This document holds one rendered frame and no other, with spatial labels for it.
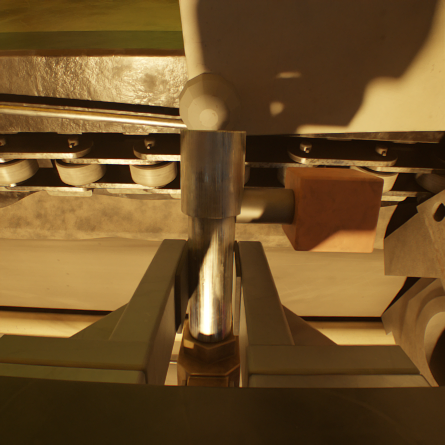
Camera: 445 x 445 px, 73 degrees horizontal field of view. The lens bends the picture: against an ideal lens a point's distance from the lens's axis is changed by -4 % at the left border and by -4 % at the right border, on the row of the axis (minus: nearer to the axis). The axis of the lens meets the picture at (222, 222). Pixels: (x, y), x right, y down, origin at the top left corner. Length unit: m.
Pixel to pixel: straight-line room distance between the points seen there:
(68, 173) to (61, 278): 0.22
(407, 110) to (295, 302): 0.30
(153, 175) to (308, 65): 0.14
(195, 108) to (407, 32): 0.13
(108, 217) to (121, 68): 0.18
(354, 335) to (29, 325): 0.48
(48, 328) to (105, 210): 0.23
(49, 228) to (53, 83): 0.18
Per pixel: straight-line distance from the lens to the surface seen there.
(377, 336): 0.53
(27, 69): 0.28
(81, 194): 0.35
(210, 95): 0.20
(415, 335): 0.45
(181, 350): 0.17
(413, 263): 0.35
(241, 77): 0.22
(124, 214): 0.37
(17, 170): 0.31
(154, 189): 0.28
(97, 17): 0.41
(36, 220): 0.41
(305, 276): 0.42
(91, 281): 0.46
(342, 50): 0.22
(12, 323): 0.57
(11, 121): 0.31
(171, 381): 0.73
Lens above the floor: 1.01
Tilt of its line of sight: 48 degrees down
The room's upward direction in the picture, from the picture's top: 179 degrees counter-clockwise
